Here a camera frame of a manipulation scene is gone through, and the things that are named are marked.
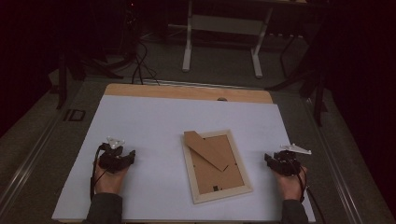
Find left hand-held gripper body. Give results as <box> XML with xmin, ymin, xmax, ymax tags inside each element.
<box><xmin>98</xmin><ymin>136</ymin><xmax>126</xmax><ymax>175</ymax></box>

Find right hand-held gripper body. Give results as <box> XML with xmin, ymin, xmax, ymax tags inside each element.
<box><xmin>270</xmin><ymin>143</ymin><xmax>312</xmax><ymax>177</ymax></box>

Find wooden picture frame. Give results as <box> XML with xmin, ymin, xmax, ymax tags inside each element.
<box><xmin>181</xmin><ymin>129</ymin><xmax>254</xmax><ymax>205</ymax></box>

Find person's left hand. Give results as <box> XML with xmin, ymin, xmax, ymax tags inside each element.
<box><xmin>93</xmin><ymin>161</ymin><xmax>130</xmax><ymax>195</ymax></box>

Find person's right hand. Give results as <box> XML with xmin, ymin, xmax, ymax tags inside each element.
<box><xmin>274</xmin><ymin>166</ymin><xmax>309</xmax><ymax>202</ymax></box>

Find black floor plate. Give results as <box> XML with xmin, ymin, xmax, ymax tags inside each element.
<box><xmin>64</xmin><ymin>108</ymin><xmax>87</xmax><ymax>122</ymax></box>

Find black metal stand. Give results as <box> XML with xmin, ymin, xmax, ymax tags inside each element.
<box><xmin>264</xmin><ymin>31</ymin><xmax>331</xmax><ymax>127</ymax></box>
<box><xmin>55</xmin><ymin>46</ymin><xmax>125</xmax><ymax>110</ymax></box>

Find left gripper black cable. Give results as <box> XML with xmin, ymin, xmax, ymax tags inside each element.
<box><xmin>89</xmin><ymin>144</ymin><xmax>108</xmax><ymax>202</ymax></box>

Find metal floor rail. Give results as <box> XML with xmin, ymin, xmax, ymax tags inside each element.
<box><xmin>303</xmin><ymin>97</ymin><xmax>365</xmax><ymax>224</ymax></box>
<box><xmin>0</xmin><ymin>102</ymin><xmax>68</xmax><ymax>216</ymax></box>

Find black floor cables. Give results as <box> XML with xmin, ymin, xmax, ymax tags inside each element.
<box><xmin>130</xmin><ymin>38</ymin><xmax>162</xmax><ymax>87</ymax></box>

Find white metal desk frame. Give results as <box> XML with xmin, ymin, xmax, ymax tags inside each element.
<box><xmin>181</xmin><ymin>0</ymin><xmax>275</xmax><ymax>78</ymax></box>

